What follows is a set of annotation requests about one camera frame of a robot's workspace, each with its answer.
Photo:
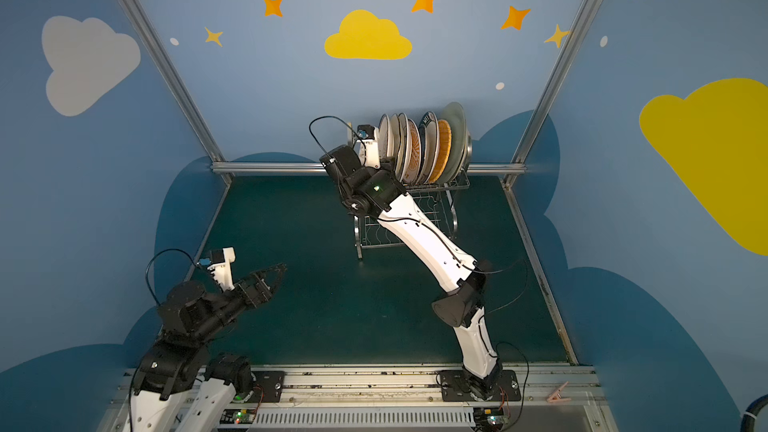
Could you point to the orange sunburst plate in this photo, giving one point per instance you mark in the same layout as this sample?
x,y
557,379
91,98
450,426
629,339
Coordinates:
x,y
413,165
383,140

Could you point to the right aluminium upright post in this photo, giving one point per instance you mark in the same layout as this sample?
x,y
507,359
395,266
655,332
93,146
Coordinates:
x,y
583,20

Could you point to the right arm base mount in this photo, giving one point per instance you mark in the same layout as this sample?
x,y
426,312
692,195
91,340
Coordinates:
x,y
461,386

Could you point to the small pale green plate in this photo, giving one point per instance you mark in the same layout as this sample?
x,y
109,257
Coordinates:
x,y
467,154

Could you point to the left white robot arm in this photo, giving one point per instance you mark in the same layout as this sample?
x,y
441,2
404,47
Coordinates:
x,y
178,384

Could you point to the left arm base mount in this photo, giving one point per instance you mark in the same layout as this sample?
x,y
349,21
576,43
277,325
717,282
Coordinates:
x,y
266,387

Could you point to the green circuit board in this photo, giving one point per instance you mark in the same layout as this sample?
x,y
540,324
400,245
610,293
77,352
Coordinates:
x,y
489,420
238,416

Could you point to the aluminium back frame rail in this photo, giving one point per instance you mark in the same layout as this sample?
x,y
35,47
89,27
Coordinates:
x,y
307,169

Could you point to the yellow woven plate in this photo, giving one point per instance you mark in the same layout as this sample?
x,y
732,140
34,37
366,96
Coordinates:
x,y
443,151

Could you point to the dark blue speckled plate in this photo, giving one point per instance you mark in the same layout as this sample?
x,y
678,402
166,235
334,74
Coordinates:
x,y
424,151

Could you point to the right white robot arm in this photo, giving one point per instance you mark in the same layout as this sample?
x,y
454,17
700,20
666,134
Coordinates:
x,y
374,192

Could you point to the aluminium upright post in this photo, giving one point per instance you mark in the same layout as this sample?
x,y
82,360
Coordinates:
x,y
162,60
583,20

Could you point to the large pale green plate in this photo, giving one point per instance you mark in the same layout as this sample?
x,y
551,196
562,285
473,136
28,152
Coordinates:
x,y
455,115

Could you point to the cream floral plate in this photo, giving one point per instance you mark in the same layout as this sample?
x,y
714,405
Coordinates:
x,y
395,140

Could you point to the green rim Hao Wei plate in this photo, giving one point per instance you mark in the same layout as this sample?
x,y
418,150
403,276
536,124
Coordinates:
x,y
429,120

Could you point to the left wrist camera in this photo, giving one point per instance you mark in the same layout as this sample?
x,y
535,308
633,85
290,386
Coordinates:
x,y
219,267

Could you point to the orange sunburst plate front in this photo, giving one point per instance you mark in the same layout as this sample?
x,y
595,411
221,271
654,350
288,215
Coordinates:
x,y
413,165

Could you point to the left green circuit board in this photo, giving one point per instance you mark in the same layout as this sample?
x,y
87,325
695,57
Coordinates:
x,y
238,416

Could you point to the right green circuit board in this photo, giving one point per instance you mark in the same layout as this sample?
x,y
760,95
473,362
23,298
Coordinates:
x,y
489,420

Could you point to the white plate with black motif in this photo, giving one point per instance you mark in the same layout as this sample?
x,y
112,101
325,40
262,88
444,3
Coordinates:
x,y
402,151

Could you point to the left aluminium upright post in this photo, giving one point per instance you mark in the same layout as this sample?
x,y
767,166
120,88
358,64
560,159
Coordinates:
x,y
162,60

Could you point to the steel two-tier dish rack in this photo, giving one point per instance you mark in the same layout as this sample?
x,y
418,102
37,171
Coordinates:
x,y
437,201

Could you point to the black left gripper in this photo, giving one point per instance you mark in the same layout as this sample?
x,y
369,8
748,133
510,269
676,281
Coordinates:
x,y
259,287

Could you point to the pink clothes peg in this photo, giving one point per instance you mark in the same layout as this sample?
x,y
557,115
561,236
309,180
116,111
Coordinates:
x,y
557,397

